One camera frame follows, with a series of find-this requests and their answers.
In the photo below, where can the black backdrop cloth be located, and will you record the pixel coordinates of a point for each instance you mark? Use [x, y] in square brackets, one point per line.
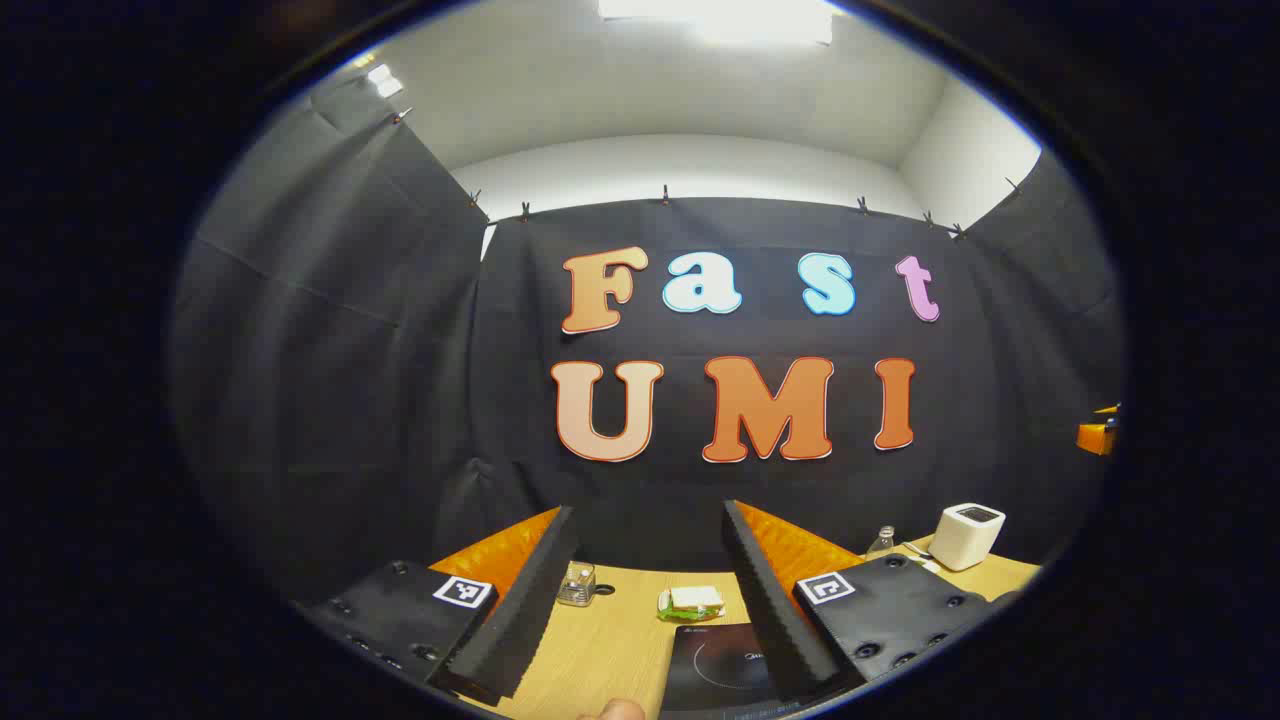
[380, 400]

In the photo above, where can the clear plastic water bottle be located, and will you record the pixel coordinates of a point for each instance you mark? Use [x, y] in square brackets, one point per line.
[881, 545]

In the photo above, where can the black induction cooktop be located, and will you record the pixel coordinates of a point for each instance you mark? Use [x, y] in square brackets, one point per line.
[715, 668]

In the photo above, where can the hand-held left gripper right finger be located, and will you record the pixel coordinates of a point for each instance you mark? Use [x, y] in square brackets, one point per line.
[770, 620]

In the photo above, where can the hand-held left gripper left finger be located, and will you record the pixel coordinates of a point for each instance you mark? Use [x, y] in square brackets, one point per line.
[530, 610]

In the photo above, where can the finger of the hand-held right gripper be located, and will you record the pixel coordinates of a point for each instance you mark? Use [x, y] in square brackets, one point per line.
[1095, 438]

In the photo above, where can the row of cloth clips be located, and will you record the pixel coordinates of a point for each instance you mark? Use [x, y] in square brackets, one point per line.
[665, 193]

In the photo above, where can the small glass jar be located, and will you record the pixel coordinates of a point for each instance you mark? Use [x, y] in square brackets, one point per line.
[577, 587]

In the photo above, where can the white box-shaped appliance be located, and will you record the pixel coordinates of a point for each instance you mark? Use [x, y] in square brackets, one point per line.
[965, 540]

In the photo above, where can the white divided bean dish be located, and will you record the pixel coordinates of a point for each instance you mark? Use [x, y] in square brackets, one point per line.
[926, 565]

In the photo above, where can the sandwich with green lettuce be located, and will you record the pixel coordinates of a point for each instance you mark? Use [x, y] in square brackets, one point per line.
[695, 600]

